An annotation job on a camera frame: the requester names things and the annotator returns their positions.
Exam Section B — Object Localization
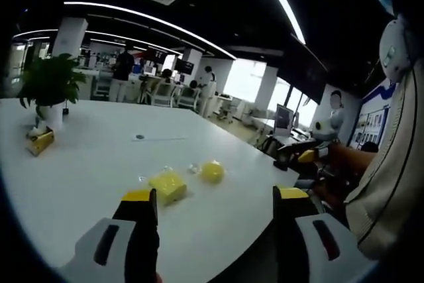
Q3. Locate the white worn device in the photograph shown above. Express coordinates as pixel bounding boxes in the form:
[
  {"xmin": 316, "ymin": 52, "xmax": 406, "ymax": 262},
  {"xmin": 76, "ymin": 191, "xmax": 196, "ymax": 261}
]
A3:
[{"xmin": 378, "ymin": 17, "xmax": 413, "ymax": 80}]

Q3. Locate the yellow tissue box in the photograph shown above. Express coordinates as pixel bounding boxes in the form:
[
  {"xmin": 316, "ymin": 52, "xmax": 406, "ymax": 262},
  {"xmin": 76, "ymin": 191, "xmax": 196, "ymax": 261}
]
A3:
[{"xmin": 26, "ymin": 126, "xmax": 56, "ymax": 158}]

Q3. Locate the person's beige knitted clothing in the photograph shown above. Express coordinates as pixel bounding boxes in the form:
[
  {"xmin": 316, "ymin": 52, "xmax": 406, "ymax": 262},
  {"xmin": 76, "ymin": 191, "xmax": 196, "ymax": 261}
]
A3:
[{"xmin": 343, "ymin": 60, "xmax": 424, "ymax": 261}]

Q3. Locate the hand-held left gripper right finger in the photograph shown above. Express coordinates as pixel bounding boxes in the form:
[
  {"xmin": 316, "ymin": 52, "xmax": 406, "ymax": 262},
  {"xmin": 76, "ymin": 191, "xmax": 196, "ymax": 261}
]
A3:
[{"xmin": 272, "ymin": 185, "xmax": 379, "ymax": 283}]

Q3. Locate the yellow round silicone block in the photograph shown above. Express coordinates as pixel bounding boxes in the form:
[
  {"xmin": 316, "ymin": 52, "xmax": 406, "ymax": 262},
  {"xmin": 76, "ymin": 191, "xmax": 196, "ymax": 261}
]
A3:
[{"xmin": 200, "ymin": 160, "xmax": 227, "ymax": 185}]

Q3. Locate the green potted plant white pot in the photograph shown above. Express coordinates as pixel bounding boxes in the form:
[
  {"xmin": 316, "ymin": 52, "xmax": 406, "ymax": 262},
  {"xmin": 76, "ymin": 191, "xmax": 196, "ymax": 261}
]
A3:
[{"xmin": 17, "ymin": 52, "xmax": 88, "ymax": 131}]

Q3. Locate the yellow square silicone block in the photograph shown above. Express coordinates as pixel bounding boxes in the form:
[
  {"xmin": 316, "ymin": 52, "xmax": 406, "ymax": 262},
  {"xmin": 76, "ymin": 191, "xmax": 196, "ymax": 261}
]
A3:
[{"xmin": 147, "ymin": 169, "xmax": 188, "ymax": 207}]

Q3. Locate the wall poster board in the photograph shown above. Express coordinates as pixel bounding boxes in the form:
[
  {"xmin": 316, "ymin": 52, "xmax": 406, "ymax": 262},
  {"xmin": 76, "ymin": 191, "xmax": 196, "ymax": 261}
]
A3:
[{"xmin": 351, "ymin": 81, "xmax": 398, "ymax": 152}]

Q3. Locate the white office chair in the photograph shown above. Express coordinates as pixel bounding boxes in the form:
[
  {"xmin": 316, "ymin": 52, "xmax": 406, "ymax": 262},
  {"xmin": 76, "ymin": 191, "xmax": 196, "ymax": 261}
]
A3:
[{"xmin": 152, "ymin": 81, "xmax": 177, "ymax": 107}]

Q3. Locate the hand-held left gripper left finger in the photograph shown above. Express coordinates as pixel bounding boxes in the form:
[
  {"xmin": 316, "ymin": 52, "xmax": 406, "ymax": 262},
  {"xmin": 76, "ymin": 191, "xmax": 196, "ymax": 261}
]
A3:
[{"xmin": 56, "ymin": 188, "xmax": 162, "ymax": 283}]

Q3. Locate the computer monitor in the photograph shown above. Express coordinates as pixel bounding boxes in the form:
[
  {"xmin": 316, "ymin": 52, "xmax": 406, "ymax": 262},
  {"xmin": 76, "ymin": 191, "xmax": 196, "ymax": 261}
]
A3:
[{"xmin": 275, "ymin": 103, "xmax": 295, "ymax": 137}]

